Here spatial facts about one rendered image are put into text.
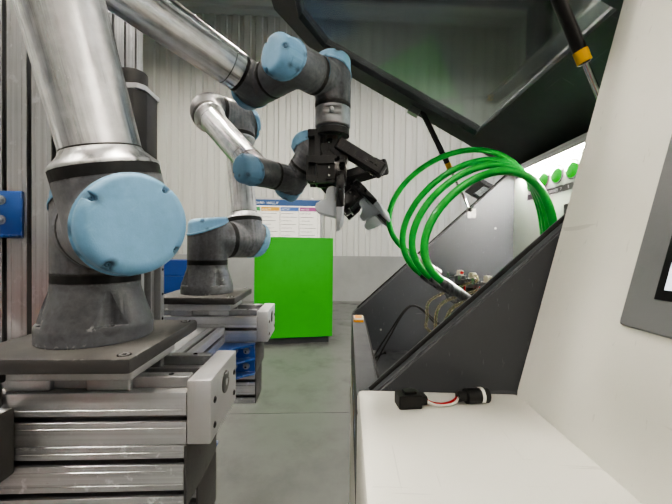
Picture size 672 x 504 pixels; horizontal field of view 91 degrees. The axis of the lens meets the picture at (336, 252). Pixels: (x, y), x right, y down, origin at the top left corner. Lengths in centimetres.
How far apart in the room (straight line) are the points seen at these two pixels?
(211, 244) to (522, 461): 87
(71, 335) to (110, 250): 18
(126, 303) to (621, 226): 64
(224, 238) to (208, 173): 677
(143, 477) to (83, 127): 45
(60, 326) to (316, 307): 363
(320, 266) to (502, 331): 359
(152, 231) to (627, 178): 53
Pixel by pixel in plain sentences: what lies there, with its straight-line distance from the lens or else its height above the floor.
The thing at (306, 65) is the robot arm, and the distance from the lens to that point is 68.
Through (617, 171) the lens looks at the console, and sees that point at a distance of 50.
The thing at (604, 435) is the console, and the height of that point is 101.
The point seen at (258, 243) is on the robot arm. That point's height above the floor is 119.
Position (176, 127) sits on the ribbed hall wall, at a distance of 827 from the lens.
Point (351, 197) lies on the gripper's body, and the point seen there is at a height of 130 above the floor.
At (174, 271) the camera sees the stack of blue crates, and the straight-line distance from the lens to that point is 693.
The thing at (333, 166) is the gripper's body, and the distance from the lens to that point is 68.
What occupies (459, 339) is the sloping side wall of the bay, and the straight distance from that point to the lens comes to 51.
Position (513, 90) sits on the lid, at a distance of 101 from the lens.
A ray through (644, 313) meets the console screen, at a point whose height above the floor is 112.
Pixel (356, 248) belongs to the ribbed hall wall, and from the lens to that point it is 730.
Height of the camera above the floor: 118
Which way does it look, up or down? 1 degrees down
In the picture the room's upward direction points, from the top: 1 degrees clockwise
